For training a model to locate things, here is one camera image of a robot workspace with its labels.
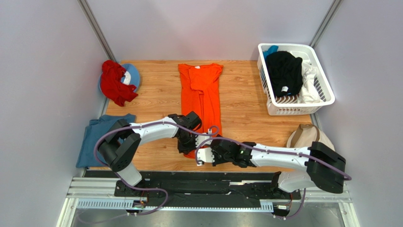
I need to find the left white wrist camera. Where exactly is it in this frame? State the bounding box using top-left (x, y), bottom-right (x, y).
top-left (195, 127), bottom-right (214, 147)

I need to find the black t shirt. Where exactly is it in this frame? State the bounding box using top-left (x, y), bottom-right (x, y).
top-left (265, 51), bottom-right (303, 97)

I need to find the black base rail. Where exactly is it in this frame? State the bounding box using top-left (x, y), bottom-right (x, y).
top-left (83, 170), bottom-right (334, 209)

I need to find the teal blue garment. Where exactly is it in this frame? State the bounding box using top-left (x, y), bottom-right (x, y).
top-left (263, 45), bottom-right (279, 59)

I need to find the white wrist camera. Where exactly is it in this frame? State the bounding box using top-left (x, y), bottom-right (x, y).
top-left (195, 127), bottom-right (214, 147)
top-left (195, 148), bottom-right (215, 166)

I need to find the white t shirt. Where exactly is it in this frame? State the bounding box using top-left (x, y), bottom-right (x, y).
top-left (290, 51), bottom-right (323, 104)

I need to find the folded blue t shirt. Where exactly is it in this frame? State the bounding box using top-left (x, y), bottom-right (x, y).
top-left (76, 113), bottom-right (136, 168)

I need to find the beige bear cap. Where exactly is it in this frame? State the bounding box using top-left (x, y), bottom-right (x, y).
top-left (286, 124), bottom-right (335, 151)

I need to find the white laundry basket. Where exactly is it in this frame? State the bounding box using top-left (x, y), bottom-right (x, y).
top-left (257, 43), bottom-right (335, 116)

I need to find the light blue cap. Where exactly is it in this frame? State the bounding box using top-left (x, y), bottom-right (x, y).
top-left (98, 63), bottom-right (140, 92)

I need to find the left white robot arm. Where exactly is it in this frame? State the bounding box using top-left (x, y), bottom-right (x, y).
top-left (94, 112), bottom-right (202, 186)

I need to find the orange t shirt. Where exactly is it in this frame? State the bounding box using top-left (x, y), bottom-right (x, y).
top-left (177, 63), bottom-right (224, 159)

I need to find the red t shirt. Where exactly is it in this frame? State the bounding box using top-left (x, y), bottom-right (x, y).
top-left (100, 60), bottom-right (138, 106)

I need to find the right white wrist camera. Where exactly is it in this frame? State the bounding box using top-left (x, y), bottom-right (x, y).
top-left (195, 148), bottom-right (215, 166)

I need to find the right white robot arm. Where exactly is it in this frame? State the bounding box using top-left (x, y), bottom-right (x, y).
top-left (210, 137), bottom-right (351, 194)

